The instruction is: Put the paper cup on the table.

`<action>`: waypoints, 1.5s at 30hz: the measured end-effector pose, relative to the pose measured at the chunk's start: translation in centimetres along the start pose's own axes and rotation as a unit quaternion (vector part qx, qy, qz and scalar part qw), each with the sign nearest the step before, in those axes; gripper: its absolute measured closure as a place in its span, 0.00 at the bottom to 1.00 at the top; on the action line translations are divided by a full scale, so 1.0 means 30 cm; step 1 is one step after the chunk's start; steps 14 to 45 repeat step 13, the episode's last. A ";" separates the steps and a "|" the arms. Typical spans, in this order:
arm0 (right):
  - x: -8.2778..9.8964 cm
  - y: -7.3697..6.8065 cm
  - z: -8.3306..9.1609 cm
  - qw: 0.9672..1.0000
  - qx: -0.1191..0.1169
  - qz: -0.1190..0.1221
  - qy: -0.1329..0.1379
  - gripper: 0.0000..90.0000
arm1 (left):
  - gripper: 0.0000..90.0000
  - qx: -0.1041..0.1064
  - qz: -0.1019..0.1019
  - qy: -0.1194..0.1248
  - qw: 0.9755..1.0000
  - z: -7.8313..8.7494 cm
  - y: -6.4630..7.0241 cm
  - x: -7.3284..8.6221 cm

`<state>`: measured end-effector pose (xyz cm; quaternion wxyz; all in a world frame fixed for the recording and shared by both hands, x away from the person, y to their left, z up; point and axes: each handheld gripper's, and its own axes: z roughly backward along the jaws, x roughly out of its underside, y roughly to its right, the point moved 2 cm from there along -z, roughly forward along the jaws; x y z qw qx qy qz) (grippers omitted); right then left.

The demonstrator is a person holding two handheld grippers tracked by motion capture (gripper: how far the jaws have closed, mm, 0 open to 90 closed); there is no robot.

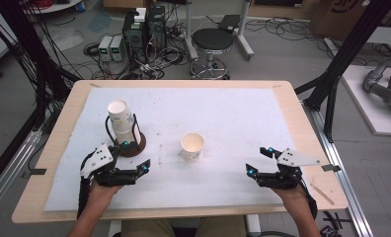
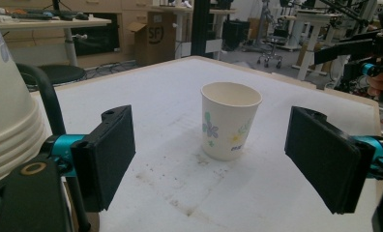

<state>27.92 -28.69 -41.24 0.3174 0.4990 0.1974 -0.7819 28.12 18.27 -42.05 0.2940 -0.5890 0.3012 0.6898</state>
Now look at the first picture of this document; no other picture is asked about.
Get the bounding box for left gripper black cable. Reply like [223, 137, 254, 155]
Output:
[76, 177, 93, 220]

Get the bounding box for black metal frame stand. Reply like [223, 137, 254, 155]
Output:
[0, 0, 73, 196]
[294, 0, 391, 143]

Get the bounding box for stack of paper cups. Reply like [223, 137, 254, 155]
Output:
[107, 99, 142, 146]

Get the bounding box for black flat device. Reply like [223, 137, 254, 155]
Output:
[217, 14, 242, 35]

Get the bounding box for black wire cup holder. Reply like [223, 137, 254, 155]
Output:
[104, 113, 148, 158]

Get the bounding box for black tape strip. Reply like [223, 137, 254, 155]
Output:
[21, 168, 47, 180]
[321, 163, 343, 173]

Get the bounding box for person's left hand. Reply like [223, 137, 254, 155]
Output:
[86, 181, 124, 208]

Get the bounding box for aluminium floor rail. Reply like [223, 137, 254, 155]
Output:
[302, 101, 375, 237]
[0, 129, 43, 219]

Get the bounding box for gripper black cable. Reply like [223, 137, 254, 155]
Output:
[299, 182, 319, 220]
[76, 177, 93, 220]

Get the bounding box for person's right hand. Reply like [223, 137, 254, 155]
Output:
[270, 186, 309, 207]

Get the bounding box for small white box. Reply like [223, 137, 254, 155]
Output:
[133, 7, 148, 24]

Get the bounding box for person's tan trousers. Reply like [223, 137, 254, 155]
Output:
[118, 215, 247, 237]

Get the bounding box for grey power supply unit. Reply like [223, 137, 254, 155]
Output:
[110, 35, 127, 63]
[97, 35, 115, 62]

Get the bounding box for light wooden table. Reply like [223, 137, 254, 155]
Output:
[11, 79, 350, 225]

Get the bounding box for thin wooden stick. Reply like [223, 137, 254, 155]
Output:
[310, 183, 336, 206]

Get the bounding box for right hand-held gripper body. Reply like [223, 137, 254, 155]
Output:
[256, 147, 322, 191]

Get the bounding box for tangle of black floor cables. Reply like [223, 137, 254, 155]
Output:
[82, 41, 192, 81]

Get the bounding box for black round stool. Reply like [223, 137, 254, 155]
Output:
[189, 28, 234, 81]

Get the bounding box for white table leg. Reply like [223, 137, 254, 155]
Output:
[245, 214, 263, 237]

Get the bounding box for white floor platform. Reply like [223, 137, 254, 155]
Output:
[341, 64, 391, 137]

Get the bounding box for white table mat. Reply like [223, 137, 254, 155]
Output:
[43, 87, 298, 212]

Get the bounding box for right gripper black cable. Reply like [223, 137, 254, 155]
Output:
[299, 182, 319, 220]

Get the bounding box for brown cardboard box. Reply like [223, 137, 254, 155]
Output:
[309, 0, 391, 41]

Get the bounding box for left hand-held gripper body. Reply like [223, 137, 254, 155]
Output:
[79, 142, 140, 189]

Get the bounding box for black computer tower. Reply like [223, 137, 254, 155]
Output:
[146, 5, 168, 62]
[121, 9, 149, 64]

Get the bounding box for white printed paper cup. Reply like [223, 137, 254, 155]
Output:
[180, 132, 205, 163]

